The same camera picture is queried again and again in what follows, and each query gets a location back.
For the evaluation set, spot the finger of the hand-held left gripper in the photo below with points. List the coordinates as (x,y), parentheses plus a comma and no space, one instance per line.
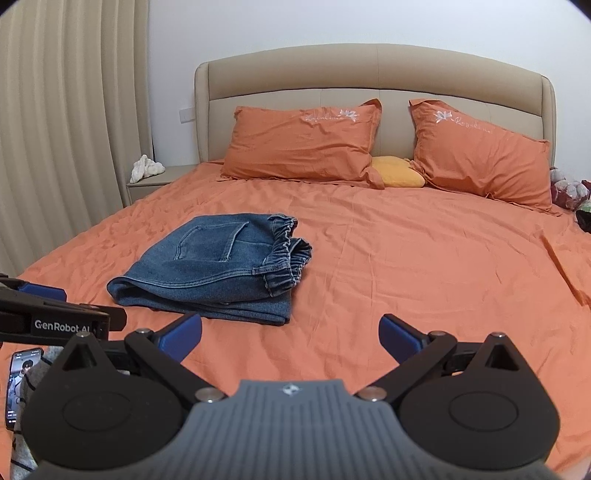
(44,291)

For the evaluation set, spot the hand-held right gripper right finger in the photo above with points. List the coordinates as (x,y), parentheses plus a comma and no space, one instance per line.
(397,339)

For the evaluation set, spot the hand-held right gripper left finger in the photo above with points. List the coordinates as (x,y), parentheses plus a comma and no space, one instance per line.
(184,339)

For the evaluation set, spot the blue denim pants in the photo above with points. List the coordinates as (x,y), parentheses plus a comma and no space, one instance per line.
(221,272)

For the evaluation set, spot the smartphone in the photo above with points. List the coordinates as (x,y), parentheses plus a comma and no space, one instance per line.
(21,387)

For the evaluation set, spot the bed with orange sheet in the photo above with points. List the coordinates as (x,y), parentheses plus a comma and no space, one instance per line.
(392,258)

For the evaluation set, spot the beige curtain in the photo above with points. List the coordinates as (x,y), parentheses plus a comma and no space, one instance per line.
(60,138)

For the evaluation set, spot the beige nightstand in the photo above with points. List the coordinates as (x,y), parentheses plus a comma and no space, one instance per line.
(154,182)

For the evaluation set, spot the white cloth on nightstand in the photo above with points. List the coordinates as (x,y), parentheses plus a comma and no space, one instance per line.
(145,168)

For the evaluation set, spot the yellow pillow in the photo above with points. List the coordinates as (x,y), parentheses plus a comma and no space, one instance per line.
(397,173)

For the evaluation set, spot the orange embroidered pillow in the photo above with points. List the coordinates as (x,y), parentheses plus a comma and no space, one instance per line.
(480,152)
(300,143)

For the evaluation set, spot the clear plastic bag with fruit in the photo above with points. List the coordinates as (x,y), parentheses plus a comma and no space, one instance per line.
(570,191)

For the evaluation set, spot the beige padded headboard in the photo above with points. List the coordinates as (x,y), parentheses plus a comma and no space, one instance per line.
(378,74)

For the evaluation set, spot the white wall socket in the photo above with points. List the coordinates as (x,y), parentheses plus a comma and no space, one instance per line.
(186,114)

